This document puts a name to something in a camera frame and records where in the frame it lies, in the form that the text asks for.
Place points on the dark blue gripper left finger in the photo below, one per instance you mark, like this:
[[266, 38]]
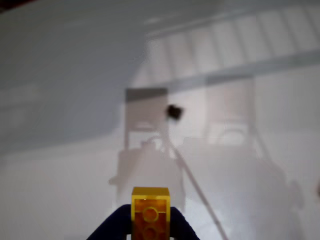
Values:
[[117, 222]]

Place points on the dark blue gripper right finger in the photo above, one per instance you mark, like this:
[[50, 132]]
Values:
[[180, 227]]

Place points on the yellow lego brick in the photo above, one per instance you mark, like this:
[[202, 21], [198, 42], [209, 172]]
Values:
[[151, 212]]

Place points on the black lego brick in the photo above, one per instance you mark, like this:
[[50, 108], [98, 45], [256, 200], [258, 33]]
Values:
[[174, 111]]

